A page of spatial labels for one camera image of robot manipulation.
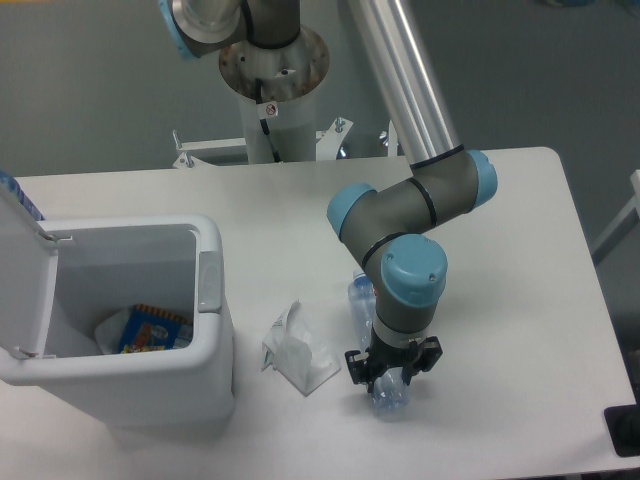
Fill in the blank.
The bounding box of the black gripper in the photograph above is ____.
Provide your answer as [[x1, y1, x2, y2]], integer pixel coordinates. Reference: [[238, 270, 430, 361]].
[[344, 333, 443, 394]]

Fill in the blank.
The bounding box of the clear plastic water bottle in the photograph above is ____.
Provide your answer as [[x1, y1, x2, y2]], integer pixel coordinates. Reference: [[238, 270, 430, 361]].
[[347, 269, 409, 417]]

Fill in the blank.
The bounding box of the clear plastic wrapper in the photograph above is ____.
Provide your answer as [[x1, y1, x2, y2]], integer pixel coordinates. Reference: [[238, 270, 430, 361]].
[[261, 300, 341, 397]]

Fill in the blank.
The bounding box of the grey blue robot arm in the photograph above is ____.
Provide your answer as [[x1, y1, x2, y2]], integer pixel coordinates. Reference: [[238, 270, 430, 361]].
[[159, 1, 498, 387]]

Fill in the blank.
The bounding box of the white trash can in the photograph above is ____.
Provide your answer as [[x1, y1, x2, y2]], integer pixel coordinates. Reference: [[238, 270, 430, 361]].
[[1, 212, 234, 426]]

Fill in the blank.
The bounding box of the black table clamp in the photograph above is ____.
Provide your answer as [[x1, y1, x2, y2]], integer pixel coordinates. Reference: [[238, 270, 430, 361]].
[[604, 404, 639, 458]]

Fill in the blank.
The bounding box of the blue snack package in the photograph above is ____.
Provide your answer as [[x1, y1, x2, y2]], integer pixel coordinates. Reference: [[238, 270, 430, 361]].
[[116, 304, 193, 354]]

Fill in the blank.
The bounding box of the white crumpled paper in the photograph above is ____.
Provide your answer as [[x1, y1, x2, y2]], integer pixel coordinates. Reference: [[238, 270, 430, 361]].
[[94, 307, 132, 354]]

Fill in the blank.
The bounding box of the blue patterned object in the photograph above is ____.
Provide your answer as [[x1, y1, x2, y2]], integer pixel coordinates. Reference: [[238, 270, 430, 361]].
[[0, 170, 45, 221]]

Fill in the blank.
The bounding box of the white right support bracket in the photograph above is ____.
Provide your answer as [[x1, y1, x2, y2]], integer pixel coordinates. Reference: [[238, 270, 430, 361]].
[[378, 120, 404, 157]]

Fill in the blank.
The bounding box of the white support bracket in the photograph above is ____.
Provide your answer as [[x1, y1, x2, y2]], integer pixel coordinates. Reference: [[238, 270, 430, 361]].
[[316, 117, 353, 161], [378, 120, 404, 157], [172, 130, 248, 169]]

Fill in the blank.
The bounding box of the white middle support bracket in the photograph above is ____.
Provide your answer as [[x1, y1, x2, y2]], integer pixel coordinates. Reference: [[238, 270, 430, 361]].
[[316, 117, 353, 161]]

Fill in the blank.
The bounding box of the white left support bracket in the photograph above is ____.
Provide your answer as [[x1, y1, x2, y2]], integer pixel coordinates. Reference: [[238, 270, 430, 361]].
[[172, 130, 248, 169]]

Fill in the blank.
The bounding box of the white frame at right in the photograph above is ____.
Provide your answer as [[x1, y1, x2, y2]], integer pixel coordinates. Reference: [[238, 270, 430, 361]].
[[591, 170, 639, 266]]

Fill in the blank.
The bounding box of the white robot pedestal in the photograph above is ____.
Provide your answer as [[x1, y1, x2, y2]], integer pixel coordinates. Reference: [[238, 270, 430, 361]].
[[219, 26, 330, 164]]

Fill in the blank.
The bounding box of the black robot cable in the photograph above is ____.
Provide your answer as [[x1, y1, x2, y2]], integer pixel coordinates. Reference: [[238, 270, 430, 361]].
[[254, 77, 282, 164]]

